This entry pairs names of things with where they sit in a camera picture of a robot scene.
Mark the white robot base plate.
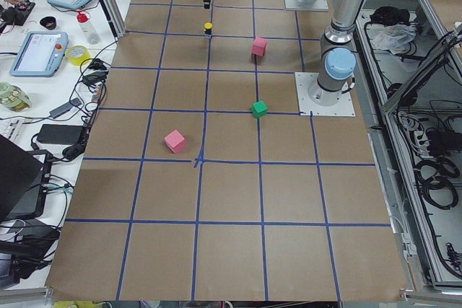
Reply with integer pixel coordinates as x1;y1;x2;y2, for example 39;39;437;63
295;72;355;117

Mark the crumpled white cloth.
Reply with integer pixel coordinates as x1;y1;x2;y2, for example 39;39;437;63
371;24;417;52

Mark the pink foam cube centre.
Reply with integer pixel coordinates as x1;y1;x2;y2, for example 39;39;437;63
251;37;268;57

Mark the brown paper table cover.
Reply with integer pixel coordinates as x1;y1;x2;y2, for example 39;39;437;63
47;0;407;302

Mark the black bowl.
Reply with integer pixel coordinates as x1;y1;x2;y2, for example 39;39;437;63
40;16;57;30

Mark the pink foam cube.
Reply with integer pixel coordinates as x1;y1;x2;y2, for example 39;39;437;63
164;130;187;154
251;37;268;57

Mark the clear squeeze bottle red cap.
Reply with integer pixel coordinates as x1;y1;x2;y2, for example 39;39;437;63
77;12;100;45

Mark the black laptop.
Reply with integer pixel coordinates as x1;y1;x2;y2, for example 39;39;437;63
1;136;52;221

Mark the green foam cube centre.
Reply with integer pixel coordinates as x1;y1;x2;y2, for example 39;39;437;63
251;100;268;119

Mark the yellow tape roll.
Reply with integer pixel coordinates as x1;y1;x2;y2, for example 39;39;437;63
65;45;91;66

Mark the yellow push button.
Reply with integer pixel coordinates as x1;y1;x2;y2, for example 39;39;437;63
204;22;213;40

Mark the black power adapter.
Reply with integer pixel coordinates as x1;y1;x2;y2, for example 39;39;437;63
37;124;83;145

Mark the teach pendant tablet near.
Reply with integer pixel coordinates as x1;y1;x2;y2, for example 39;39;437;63
9;32;69;77

